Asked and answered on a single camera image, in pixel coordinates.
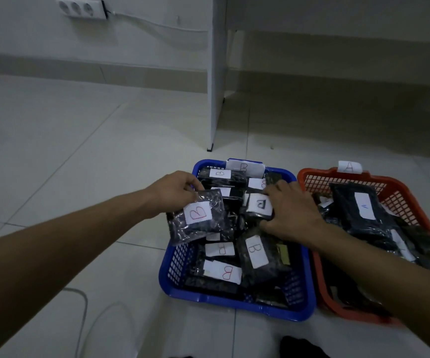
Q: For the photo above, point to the person's right hand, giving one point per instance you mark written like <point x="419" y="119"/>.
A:
<point x="297" y="219"/>

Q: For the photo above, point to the person's left hand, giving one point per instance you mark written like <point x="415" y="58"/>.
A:
<point x="170" y="193"/>

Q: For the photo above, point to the blue plastic basket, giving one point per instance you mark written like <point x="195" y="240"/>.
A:
<point x="237" y="305"/>

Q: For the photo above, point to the red plastic basket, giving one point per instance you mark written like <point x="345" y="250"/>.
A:
<point x="405" y="197"/>

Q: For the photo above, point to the person's left forearm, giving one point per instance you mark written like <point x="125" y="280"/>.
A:
<point x="58" y="257"/>

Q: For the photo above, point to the person's right forearm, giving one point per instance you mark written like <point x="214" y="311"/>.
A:
<point x="386" y="283"/>

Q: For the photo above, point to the person's black trouser leg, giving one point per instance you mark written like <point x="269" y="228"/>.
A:
<point x="302" y="348"/>

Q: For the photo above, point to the large white paper tag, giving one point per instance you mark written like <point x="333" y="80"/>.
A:
<point x="244" y="168"/>

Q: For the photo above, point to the small white paper tag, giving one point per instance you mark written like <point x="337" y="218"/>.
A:
<point x="350" y="167"/>

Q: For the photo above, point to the white desk side panel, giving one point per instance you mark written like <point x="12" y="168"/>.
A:
<point x="216" y="70"/>

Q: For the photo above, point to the white wall socket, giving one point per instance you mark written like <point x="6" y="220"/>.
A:
<point x="77" y="8"/>

